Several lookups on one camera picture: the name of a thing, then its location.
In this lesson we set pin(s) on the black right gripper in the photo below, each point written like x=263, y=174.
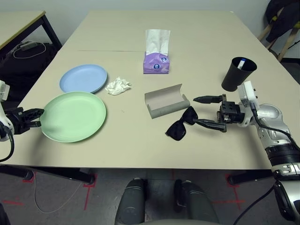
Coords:
x=232, y=112

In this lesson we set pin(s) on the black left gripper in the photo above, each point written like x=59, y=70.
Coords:
x=18, y=120

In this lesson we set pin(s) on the black sunglasses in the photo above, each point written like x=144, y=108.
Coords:
x=177, y=131

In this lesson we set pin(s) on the green round plate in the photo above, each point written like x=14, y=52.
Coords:
x=72, y=117

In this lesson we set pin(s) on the grey glasses case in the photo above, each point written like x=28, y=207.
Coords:
x=164, y=98

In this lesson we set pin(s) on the black plastic cup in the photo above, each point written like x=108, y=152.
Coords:
x=232, y=79

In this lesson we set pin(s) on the black bag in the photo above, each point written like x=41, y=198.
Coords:
x=23, y=70

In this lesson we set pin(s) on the black table foot bar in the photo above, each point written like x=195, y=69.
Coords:
x=250, y=178
x=63, y=175
x=16, y=172

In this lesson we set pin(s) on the blue capped white marker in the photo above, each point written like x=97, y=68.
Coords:
x=241, y=63

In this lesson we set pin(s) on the blue round plate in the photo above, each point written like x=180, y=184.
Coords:
x=79, y=77

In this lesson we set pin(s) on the purple tissue box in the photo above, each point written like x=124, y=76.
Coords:
x=150, y=70

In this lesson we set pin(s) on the white upright tissue sheet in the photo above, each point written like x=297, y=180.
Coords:
x=157, y=42

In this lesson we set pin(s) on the grey robot right leg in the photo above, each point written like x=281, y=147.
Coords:
x=197, y=204

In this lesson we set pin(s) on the grey robot leg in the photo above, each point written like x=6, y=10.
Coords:
x=197, y=204
x=131, y=201

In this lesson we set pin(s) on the beige side table black legs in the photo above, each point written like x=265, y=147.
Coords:
x=18, y=23

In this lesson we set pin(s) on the wooden stool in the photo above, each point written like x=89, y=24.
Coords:
x=284, y=44

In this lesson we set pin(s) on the yellow cushion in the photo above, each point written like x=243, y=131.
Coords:
x=273, y=18

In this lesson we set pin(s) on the grey robot left leg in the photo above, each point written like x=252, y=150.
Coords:
x=131, y=201

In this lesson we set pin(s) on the black jacket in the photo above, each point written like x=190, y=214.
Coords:
x=281, y=16

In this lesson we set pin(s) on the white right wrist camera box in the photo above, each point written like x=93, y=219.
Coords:
x=247, y=93

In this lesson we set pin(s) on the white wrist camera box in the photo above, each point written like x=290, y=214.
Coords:
x=3, y=90
x=247, y=93

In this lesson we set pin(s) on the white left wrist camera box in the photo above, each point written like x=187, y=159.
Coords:
x=3, y=90

